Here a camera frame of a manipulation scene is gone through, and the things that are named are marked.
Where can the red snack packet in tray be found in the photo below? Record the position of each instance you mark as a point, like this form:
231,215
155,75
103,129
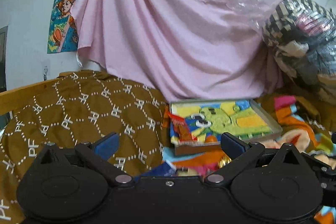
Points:
181,128

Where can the pink hanging cloth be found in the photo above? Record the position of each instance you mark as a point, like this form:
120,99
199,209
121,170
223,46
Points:
184,48

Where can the gold snack packet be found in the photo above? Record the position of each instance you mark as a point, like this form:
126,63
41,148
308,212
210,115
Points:
223,161

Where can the brown PF patterned pillow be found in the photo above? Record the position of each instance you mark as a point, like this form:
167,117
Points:
83,106

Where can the blue and white snack bar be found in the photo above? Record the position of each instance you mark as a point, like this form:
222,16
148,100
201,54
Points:
163,170

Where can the dark door frame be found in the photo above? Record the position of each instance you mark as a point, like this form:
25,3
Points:
3,40

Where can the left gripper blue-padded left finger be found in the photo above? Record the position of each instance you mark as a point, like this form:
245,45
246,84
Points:
107,146

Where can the plastic-wrapped bundle of clothes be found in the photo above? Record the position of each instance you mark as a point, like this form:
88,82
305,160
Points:
301,36

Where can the wooden bed headboard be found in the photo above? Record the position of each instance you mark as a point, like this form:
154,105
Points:
16,99

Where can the wall socket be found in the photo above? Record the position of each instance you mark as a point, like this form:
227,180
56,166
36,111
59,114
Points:
46,69

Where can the cartoon wall poster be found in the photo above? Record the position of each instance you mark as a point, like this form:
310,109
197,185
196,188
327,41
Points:
62,36

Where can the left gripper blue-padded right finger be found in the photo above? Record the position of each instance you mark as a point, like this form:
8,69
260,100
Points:
232,146

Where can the small orange fruit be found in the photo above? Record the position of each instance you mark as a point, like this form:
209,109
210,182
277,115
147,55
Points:
211,139

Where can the grey tray with cartoon towel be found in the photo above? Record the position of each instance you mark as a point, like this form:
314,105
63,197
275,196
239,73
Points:
244,119

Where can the colourful cartoon blanket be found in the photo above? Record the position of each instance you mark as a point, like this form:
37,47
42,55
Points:
294,114

